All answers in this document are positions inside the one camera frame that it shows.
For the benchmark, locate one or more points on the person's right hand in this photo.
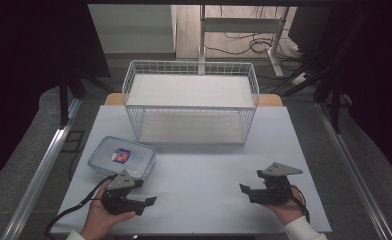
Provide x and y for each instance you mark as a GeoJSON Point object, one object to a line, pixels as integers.
{"type": "Point", "coordinates": [285, 209]}

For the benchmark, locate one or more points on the white power strip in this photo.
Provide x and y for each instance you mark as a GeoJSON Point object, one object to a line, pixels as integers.
{"type": "Point", "coordinates": [299, 79]}

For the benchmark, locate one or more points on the clear plastic lidded container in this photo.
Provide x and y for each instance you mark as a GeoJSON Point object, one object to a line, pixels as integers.
{"type": "Point", "coordinates": [105, 157]}

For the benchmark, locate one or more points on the person's left hand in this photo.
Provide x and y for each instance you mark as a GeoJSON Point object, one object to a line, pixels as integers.
{"type": "Point", "coordinates": [95, 218]}

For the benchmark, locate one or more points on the black stand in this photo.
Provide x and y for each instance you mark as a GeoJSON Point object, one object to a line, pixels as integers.
{"type": "Point", "coordinates": [64, 100]}
{"type": "Point", "coordinates": [335, 100]}

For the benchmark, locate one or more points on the black metal bracket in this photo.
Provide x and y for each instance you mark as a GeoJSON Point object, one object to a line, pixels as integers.
{"type": "Point", "coordinates": [74, 140]}

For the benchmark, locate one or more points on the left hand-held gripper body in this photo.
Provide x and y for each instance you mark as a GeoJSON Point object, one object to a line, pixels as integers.
{"type": "Point", "coordinates": [119, 181]}

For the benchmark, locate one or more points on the aluminium rail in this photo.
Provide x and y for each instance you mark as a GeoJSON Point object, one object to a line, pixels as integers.
{"type": "Point", "coordinates": [42, 166]}
{"type": "Point", "coordinates": [354, 173]}

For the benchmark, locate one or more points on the white sleeve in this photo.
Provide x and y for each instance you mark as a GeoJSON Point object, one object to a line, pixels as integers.
{"type": "Point", "coordinates": [304, 230]}
{"type": "Point", "coordinates": [74, 236]}

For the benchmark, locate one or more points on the white right sleeve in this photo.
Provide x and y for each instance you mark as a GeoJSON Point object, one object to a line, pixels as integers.
{"type": "Point", "coordinates": [304, 230]}

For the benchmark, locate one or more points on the white metal desk frame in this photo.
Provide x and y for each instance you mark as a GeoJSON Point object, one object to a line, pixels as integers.
{"type": "Point", "coordinates": [240, 25]}

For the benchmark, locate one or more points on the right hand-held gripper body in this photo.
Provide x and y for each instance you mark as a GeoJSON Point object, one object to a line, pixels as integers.
{"type": "Point", "coordinates": [274, 191]}

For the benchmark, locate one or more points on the black curtain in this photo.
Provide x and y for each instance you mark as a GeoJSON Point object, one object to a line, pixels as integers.
{"type": "Point", "coordinates": [24, 66]}
{"type": "Point", "coordinates": [380, 83]}

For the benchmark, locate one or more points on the white left sleeve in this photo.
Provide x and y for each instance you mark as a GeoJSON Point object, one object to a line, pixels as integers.
{"type": "Point", "coordinates": [74, 236]}

